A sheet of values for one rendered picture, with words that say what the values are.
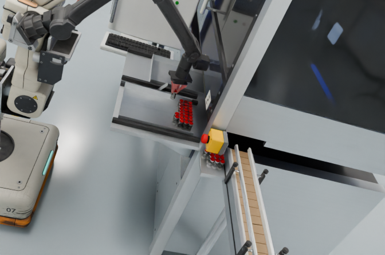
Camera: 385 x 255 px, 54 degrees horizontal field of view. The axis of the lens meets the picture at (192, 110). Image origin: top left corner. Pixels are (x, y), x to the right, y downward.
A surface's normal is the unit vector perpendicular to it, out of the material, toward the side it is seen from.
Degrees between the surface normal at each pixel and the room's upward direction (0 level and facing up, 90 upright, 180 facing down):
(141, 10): 90
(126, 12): 90
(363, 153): 90
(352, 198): 90
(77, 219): 0
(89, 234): 0
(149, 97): 0
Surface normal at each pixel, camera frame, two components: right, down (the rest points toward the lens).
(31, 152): 0.33, -0.76
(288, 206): 0.03, 0.61
